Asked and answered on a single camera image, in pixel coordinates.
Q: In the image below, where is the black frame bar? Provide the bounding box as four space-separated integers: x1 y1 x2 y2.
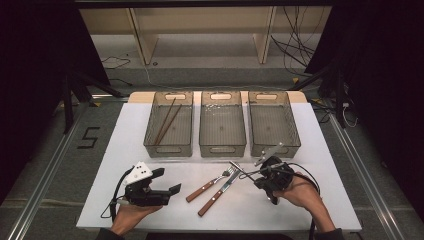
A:
73 0 334 9

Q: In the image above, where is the person's left hand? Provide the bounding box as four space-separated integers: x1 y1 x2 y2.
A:
109 203 165 237

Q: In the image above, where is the beige wooden shelf unit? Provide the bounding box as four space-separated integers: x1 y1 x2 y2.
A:
79 6 333 66

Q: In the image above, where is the left hand-held gripper cable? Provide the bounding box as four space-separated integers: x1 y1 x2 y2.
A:
100 166 134 223

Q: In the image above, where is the long metal floor rail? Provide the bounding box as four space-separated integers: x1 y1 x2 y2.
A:
6 101 93 240
328 113 408 240

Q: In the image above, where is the black metal stand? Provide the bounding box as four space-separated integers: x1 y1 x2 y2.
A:
61 68 125 135
288 58 349 129

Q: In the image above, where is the wooden-handled fork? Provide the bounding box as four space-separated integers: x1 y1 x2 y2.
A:
185 167 235 204

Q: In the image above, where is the wooden-handled table knife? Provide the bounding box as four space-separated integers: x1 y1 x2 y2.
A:
197 169 242 218

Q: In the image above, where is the short metal floor rail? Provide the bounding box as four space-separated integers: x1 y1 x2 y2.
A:
90 94 130 102

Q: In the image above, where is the tangle of black cables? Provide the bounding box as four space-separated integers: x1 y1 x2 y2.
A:
270 5 326 78

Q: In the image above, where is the hand-held gripper cable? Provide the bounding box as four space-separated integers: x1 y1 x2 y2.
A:
239 162 322 240
100 166 134 223

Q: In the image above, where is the white plug cable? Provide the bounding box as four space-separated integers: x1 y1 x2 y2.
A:
341 101 358 129

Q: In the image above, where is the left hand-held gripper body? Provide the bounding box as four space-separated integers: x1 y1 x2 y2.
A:
123 161 172 207

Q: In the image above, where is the black floor cable loop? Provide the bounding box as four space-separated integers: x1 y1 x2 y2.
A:
100 55 132 70

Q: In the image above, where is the right hand-held gripper cable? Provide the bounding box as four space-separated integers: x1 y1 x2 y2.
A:
239 162 322 240

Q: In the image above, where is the brown wooden chopstick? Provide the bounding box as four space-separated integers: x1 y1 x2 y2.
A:
153 97 177 146
156 103 183 146

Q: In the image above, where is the black curtain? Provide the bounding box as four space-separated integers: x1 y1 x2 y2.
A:
0 0 111 204
304 0 424 221

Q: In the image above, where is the white table cover sheet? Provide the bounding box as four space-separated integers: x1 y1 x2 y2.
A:
75 101 363 233

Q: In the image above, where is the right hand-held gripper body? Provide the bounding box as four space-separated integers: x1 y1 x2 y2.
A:
254 142 296 205

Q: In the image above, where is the smoky clear plastic bin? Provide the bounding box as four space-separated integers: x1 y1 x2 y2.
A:
248 90 302 159
198 90 248 158
143 91 194 158

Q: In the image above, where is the person's right hand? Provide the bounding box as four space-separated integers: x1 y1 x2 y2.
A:
273 173 327 220

